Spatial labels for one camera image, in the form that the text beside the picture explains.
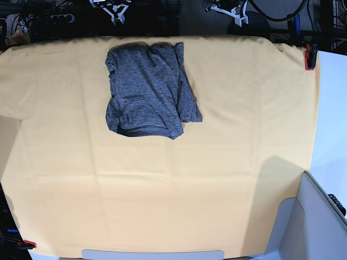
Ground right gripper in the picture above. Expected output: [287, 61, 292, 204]
[89, 0, 133, 25]

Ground grey long-sleeve T-shirt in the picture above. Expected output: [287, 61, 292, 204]
[105, 42, 203, 140]

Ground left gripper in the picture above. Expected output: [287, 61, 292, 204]
[205, 0, 249, 27]

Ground white storage bin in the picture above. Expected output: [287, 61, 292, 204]
[263, 172, 346, 260]

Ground yellow table cloth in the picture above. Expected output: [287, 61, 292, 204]
[1, 36, 320, 258]

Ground black remote on bin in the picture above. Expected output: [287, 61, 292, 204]
[328, 194, 346, 217]

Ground blue handled clamp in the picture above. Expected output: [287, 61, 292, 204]
[287, 14, 300, 39]

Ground red clamp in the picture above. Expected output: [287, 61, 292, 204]
[305, 43, 318, 71]
[16, 240, 36, 250]

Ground red clamp right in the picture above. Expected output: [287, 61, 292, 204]
[305, 43, 318, 71]

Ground red clamp left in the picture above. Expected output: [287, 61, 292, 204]
[16, 240, 36, 250]

